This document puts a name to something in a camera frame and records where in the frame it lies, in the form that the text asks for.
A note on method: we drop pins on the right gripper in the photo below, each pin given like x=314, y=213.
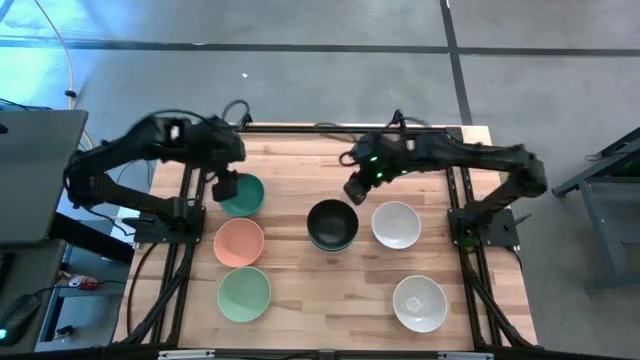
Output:
x=357, y=190

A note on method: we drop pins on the silver bracket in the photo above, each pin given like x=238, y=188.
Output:
x=465, y=356
x=185, y=355

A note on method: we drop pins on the teal bowl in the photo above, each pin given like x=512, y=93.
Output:
x=332, y=248

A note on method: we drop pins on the grey cart top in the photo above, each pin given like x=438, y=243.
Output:
x=40, y=175

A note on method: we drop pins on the small red item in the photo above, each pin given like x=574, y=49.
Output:
x=89, y=285

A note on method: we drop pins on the light green bowl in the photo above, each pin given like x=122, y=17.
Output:
x=244, y=294

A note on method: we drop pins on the orange bowl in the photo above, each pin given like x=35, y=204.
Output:
x=239, y=242

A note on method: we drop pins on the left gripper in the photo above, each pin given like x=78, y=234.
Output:
x=226, y=186

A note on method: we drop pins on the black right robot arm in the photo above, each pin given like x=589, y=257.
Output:
x=475, y=150

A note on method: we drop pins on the small black bowl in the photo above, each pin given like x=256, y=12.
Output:
x=332, y=222

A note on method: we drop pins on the dark green bowl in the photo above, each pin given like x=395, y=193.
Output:
x=250, y=195

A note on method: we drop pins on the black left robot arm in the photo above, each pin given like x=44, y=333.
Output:
x=125, y=145

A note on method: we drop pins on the black computer mouse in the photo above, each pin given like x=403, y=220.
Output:
x=20, y=317

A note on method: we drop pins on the grey metal cart frame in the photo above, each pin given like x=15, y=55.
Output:
x=600, y=210

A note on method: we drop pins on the white bowl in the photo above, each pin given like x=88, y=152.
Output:
x=419, y=303
x=396, y=225

